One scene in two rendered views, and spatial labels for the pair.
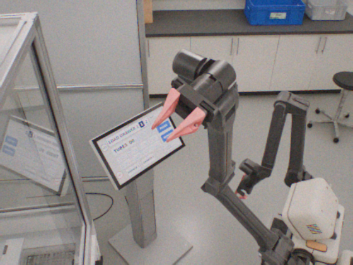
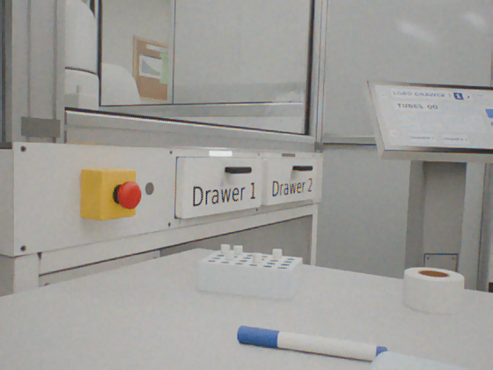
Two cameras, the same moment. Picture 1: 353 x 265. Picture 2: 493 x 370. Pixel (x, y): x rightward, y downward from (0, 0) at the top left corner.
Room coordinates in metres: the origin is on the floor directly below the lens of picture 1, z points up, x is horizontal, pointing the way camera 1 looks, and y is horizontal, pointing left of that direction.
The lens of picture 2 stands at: (-0.29, -0.34, 0.94)
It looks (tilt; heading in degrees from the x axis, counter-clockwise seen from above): 4 degrees down; 39
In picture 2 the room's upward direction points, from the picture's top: 2 degrees clockwise
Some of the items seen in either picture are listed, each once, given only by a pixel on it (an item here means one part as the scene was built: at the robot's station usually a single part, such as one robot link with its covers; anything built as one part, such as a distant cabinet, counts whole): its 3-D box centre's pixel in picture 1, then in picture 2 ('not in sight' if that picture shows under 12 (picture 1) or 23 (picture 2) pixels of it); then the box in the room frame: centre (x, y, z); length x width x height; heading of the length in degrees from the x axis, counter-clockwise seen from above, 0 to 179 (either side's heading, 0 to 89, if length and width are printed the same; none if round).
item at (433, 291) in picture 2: not in sight; (432, 289); (0.34, -0.13, 0.78); 0.07 x 0.07 x 0.04
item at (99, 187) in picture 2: not in sight; (110, 193); (0.16, 0.28, 0.88); 0.07 x 0.05 x 0.07; 8
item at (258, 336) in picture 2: not in sight; (309, 344); (0.11, -0.10, 0.77); 0.14 x 0.02 x 0.02; 112
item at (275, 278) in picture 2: not in sight; (251, 273); (0.25, 0.08, 0.78); 0.12 x 0.08 x 0.04; 113
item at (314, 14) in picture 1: (324, 9); not in sight; (3.99, -1.75, 0.99); 0.40 x 0.31 x 0.17; 93
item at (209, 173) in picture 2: not in sight; (224, 185); (0.49, 0.35, 0.87); 0.29 x 0.02 x 0.11; 8
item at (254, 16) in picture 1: (273, 9); not in sight; (3.88, -1.11, 1.01); 0.61 x 0.41 x 0.22; 93
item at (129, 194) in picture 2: not in sight; (127, 195); (0.17, 0.25, 0.88); 0.04 x 0.03 x 0.04; 8
